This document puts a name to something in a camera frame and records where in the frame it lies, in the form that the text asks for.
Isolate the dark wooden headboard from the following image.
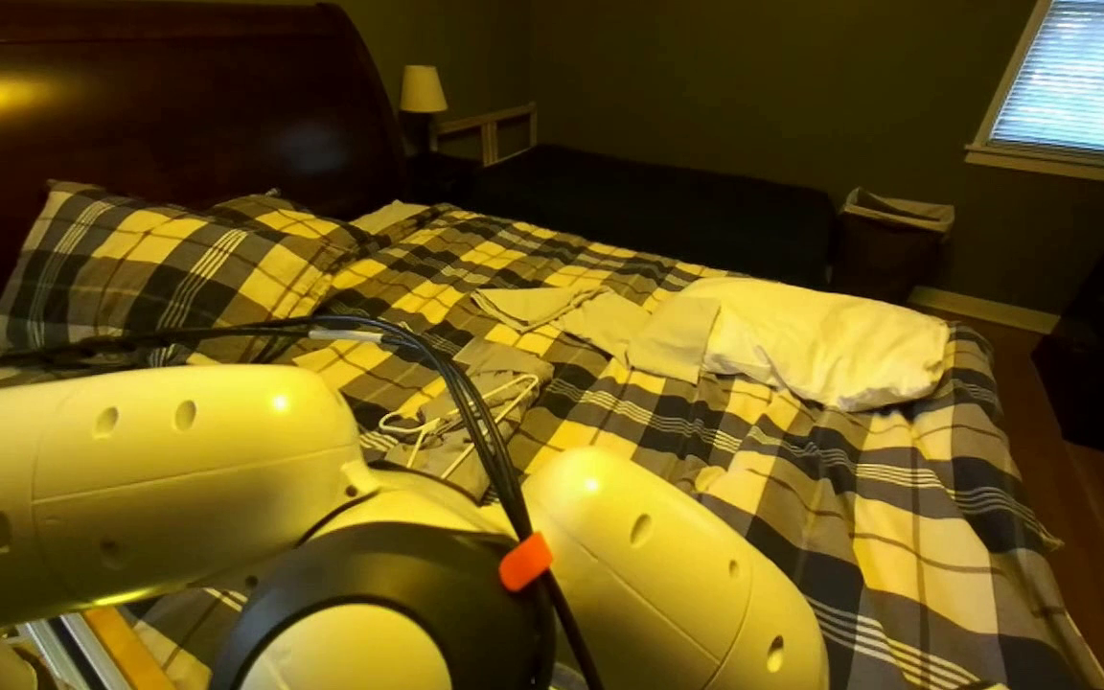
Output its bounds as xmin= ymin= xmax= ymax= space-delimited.
xmin=0 ymin=0 xmax=407 ymax=289

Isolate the small table lamp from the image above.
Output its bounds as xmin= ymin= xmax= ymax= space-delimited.
xmin=398 ymin=67 xmax=447 ymax=153

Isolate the plaid black yellow bed sheet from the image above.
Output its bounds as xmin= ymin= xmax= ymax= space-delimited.
xmin=125 ymin=196 xmax=1091 ymax=690

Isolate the window with white frame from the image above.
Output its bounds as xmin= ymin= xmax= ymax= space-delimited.
xmin=964 ymin=0 xmax=1104 ymax=186

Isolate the white shelf unit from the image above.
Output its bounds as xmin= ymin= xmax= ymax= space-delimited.
xmin=434 ymin=103 xmax=540 ymax=171

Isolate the small bin with paper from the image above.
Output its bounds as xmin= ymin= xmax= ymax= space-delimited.
xmin=834 ymin=190 xmax=955 ymax=292

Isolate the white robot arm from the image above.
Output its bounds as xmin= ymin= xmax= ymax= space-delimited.
xmin=0 ymin=364 xmax=827 ymax=690

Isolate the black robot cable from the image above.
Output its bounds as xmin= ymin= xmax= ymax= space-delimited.
xmin=0 ymin=312 xmax=608 ymax=690

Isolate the cream fitted mattress sheet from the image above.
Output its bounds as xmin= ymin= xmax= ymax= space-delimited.
xmin=472 ymin=275 xmax=951 ymax=411

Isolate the wooden framed stand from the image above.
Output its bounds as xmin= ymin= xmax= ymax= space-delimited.
xmin=15 ymin=611 xmax=174 ymax=690

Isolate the plaid pillow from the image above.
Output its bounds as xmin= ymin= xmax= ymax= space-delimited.
xmin=0 ymin=181 xmax=360 ymax=358

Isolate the dark low bench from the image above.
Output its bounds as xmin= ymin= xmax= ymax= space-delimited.
xmin=463 ymin=146 xmax=834 ymax=286

